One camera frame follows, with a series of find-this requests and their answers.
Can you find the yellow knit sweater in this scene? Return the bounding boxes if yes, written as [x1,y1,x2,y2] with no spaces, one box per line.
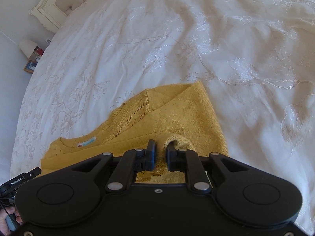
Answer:
[41,81,229,183]

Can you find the person's left hand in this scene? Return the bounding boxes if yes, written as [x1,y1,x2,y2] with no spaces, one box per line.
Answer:
[0,207,23,235]

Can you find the white embroidered bedspread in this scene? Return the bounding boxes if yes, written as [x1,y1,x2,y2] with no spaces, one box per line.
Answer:
[11,0,314,234]

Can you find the red bottle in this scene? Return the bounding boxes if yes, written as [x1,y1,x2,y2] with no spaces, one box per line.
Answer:
[34,46,44,61]

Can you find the left wooden photo frame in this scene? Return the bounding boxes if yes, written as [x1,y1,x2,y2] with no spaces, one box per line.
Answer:
[23,60,37,74]

